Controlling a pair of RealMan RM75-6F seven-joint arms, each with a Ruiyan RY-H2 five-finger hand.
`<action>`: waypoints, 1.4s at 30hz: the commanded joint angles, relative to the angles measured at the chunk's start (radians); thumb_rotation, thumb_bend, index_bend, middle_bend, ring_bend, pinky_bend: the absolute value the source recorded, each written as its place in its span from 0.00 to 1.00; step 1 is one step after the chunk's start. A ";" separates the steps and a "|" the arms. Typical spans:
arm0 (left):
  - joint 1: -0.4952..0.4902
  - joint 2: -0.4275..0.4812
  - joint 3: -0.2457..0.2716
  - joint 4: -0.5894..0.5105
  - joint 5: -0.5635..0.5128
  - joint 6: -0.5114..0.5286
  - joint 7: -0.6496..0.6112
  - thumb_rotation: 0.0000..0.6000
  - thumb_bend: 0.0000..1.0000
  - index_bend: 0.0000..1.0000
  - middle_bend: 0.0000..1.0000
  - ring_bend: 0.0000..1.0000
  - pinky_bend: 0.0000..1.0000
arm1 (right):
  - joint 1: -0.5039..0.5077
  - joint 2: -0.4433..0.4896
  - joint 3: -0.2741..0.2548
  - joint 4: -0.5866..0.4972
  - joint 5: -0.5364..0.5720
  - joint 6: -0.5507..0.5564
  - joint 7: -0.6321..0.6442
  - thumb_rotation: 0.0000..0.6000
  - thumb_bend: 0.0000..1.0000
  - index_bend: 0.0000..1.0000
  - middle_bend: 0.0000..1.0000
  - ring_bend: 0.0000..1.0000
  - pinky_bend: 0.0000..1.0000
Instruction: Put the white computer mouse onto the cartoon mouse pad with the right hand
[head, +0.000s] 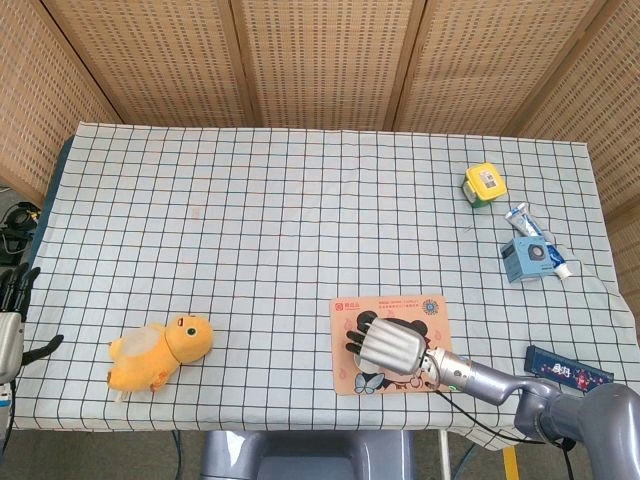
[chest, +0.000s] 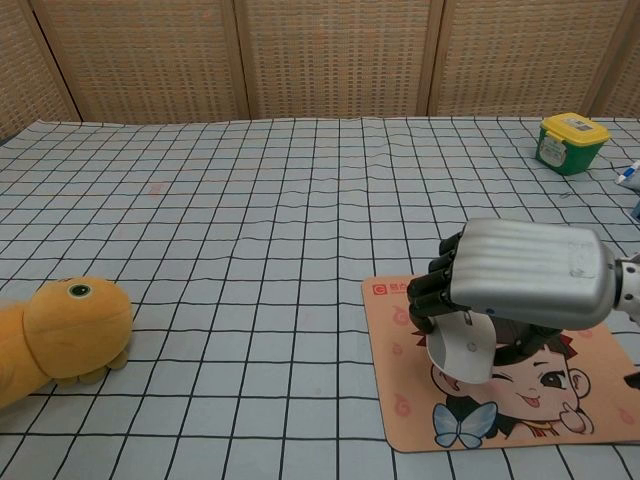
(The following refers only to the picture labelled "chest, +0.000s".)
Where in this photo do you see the woven rattan folding screen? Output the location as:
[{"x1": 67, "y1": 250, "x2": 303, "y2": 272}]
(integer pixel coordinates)
[{"x1": 0, "y1": 0, "x2": 640, "y2": 143}]

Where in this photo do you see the white computer mouse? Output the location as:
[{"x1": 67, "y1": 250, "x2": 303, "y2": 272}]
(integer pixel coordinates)
[{"x1": 425, "y1": 313, "x2": 496, "y2": 386}]

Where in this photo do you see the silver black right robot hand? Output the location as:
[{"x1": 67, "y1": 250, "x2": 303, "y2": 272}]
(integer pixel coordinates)
[{"x1": 407, "y1": 218, "x2": 620, "y2": 369}]

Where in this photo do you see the checkered light blue tablecloth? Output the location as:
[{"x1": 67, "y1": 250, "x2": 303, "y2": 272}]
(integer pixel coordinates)
[{"x1": 0, "y1": 116, "x2": 640, "y2": 480}]

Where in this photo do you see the cartoon girl mouse pad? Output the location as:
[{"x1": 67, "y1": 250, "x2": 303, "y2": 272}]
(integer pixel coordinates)
[{"x1": 361, "y1": 274, "x2": 640, "y2": 453}]

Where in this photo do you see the green box with yellow lid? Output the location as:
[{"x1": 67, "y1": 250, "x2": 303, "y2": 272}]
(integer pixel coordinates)
[{"x1": 534, "y1": 113, "x2": 611, "y2": 176}]

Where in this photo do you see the orange plush toy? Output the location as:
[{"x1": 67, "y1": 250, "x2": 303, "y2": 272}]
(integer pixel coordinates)
[{"x1": 0, "y1": 277, "x2": 135, "y2": 412}]

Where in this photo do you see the white tube with blue cap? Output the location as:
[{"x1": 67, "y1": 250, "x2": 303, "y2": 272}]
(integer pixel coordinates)
[{"x1": 614, "y1": 160, "x2": 640, "y2": 192}]

